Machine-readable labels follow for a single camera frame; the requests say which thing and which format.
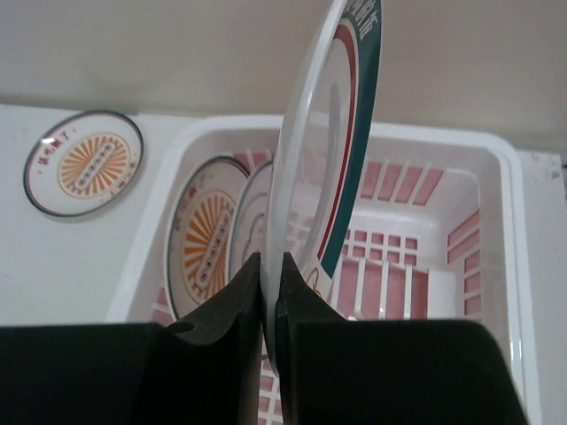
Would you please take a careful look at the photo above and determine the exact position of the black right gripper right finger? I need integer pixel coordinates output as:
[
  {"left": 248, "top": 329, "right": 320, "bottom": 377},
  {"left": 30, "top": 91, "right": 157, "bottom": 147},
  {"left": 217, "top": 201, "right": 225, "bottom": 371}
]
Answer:
[{"left": 276, "top": 254, "right": 527, "bottom": 424}]

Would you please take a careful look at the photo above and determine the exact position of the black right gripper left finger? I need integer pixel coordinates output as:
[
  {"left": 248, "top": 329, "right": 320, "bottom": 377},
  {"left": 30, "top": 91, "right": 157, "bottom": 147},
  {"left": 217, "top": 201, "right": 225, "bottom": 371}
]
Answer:
[{"left": 1, "top": 254, "right": 261, "bottom": 424}]

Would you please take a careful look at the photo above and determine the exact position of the orange sunburst plate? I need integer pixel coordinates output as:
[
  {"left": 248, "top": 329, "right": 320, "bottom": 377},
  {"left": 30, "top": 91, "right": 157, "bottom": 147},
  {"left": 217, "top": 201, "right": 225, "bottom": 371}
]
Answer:
[
  {"left": 164, "top": 155, "right": 250, "bottom": 319},
  {"left": 23, "top": 110, "right": 144, "bottom": 218}
]

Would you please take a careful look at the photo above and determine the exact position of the white plate grey floral emblem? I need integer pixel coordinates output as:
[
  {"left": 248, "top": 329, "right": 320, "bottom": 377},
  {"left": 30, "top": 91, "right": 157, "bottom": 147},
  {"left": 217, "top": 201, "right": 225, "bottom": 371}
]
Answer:
[{"left": 226, "top": 160, "right": 273, "bottom": 283}]

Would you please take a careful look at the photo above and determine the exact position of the green red rimmed plate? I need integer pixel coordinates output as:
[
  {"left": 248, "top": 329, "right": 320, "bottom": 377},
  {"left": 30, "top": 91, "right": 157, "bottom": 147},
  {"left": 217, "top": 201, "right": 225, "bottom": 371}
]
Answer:
[{"left": 260, "top": 0, "right": 383, "bottom": 372}]

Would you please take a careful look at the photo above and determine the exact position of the white pink dish rack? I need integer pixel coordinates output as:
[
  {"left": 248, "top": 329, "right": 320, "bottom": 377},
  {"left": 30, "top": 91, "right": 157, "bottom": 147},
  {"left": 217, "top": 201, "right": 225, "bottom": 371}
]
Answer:
[{"left": 106, "top": 115, "right": 542, "bottom": 424}]

